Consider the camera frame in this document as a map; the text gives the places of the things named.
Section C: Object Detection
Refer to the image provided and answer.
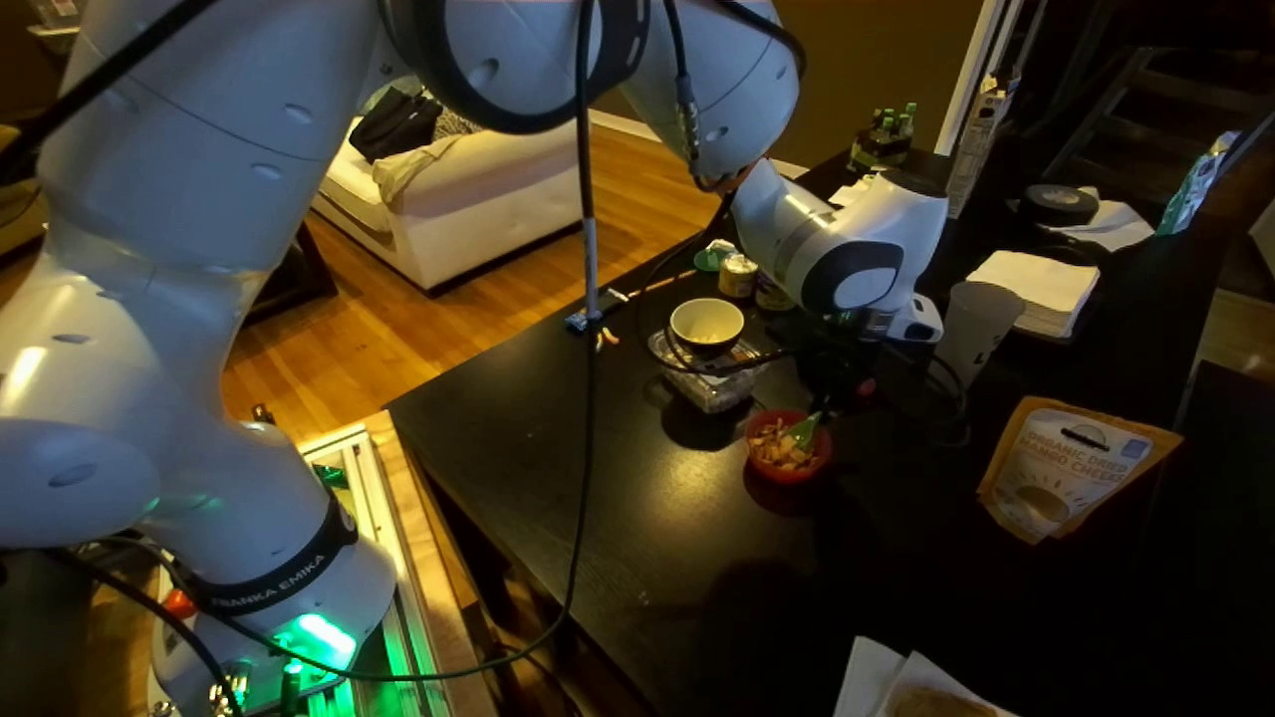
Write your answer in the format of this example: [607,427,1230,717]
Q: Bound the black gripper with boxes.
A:
[784,306,894,418]

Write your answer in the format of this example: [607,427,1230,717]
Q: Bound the orange red bowl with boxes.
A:
[740,402,841,507]

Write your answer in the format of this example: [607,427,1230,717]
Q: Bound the white bowl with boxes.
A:
[664,291,752,363]

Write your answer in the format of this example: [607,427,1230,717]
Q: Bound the grey plastic cup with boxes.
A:
[937,281,1028,399]

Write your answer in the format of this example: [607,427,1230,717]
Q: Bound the green round lid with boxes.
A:
[694,237,740,286]

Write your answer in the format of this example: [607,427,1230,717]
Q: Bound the orange pencil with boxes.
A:
[625,266,703,299]

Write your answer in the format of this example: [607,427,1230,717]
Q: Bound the white napkin stack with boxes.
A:
[961,248,1105,342]

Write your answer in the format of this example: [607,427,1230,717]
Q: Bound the small green plant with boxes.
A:
[850,100,923,172]

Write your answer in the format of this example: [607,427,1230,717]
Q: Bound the brown paper bag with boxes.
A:
[971,390,1189,552]

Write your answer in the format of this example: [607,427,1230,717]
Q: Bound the dark round object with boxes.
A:
[1019,181,1105,226]

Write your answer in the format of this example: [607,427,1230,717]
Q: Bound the crumpled white napkin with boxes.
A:
[1044,197,1161,260]

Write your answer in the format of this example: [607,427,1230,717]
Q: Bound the white napkin under cookie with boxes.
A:
[831,630,1019,717]

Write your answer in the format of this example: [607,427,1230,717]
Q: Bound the dark wooden staircase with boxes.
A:
[1044,35,1275,183]

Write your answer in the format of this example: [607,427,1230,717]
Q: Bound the white sofa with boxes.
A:
[306,76,591,294]

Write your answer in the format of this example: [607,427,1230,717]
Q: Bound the black item on sofa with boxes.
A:
[348,83,448,168]

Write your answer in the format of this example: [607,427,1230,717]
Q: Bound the dark coffee table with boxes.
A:
[243,218,343,322]

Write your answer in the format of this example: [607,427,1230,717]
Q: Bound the long black cable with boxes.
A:
[335,0,611,691]

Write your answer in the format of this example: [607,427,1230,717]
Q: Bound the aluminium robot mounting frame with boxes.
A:
[299,418,464,717]

